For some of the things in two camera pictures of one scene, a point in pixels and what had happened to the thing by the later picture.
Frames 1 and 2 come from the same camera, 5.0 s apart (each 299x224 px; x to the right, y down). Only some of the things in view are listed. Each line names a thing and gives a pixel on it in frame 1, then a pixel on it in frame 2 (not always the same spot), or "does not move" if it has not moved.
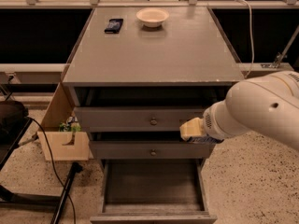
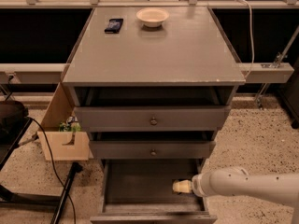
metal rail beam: (32, 73) does not move
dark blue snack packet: (114, 26) does not move
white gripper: (210, 123) to (197, 186)
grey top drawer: (135, 119) does not move
